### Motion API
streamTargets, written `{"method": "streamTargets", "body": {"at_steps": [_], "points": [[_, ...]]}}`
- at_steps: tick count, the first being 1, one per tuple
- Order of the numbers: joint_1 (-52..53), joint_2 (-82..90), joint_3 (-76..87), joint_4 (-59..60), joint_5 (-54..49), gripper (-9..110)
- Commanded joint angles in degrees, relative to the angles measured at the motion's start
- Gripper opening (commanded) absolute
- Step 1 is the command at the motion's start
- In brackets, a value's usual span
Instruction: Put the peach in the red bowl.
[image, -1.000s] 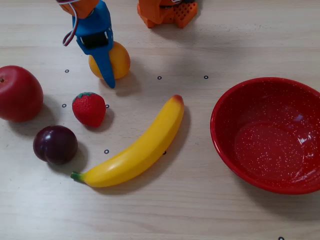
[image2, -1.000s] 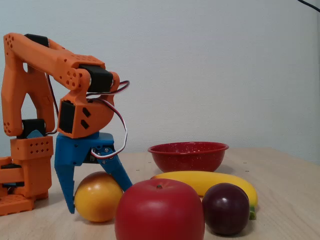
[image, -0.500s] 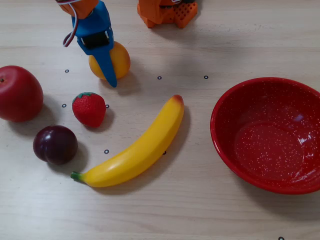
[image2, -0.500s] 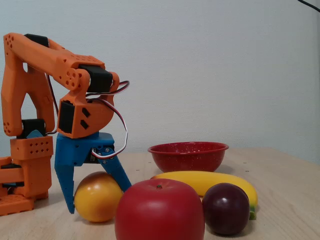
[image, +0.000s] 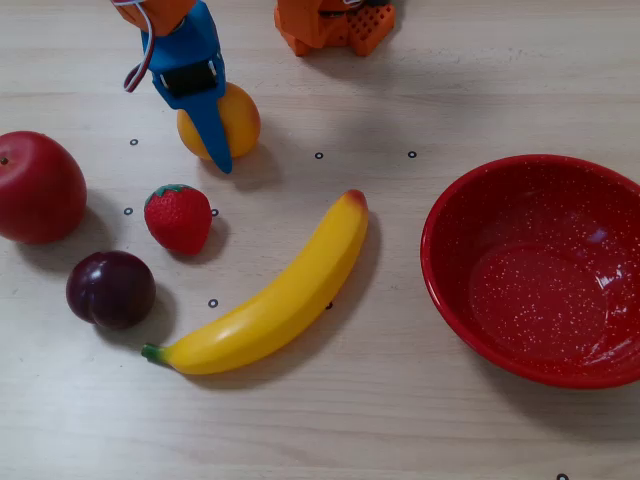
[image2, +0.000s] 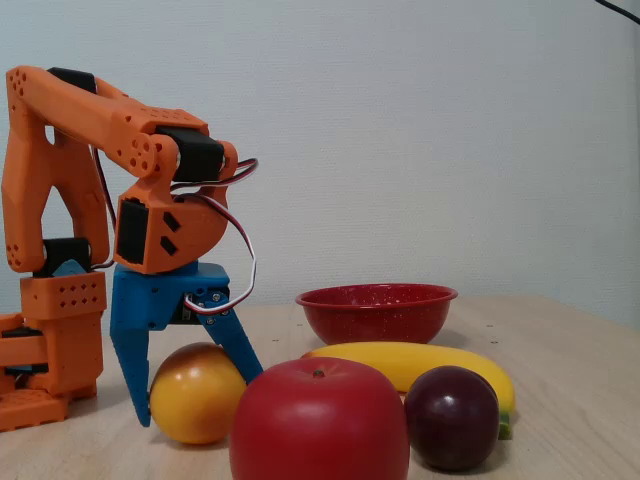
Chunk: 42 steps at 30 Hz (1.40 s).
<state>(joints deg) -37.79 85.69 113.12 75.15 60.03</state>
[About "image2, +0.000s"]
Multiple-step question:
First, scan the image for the yellow toy banana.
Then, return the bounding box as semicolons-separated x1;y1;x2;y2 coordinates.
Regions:
299;341;517;442

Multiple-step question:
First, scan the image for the yellow orange toy peach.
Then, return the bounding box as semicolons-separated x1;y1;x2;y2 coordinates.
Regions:
149;341;249;446

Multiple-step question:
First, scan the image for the thin black cable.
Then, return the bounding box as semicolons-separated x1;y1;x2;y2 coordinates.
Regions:
593;0;640;25

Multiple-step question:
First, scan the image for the blue gripper body with motor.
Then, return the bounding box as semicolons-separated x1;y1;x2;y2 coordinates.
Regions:
109;261;232;332

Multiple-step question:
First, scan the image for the red speckled enamel bowl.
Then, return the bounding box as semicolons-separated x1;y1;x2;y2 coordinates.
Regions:
294;283;459;347

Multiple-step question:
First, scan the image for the white red black servo cable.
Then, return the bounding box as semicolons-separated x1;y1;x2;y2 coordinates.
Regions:
169;158;260;319

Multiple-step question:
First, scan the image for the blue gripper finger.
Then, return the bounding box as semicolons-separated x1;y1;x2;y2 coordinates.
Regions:
110;323;153;429
192;291;265;387

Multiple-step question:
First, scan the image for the dark purple toy plum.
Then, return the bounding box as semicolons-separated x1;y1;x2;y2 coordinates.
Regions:
403;364;502;473

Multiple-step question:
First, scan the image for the red black arm cable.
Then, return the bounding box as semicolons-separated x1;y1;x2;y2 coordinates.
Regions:
91;147;119;272

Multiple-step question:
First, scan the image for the red toy apple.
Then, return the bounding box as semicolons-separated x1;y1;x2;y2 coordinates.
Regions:
229;356;412;480

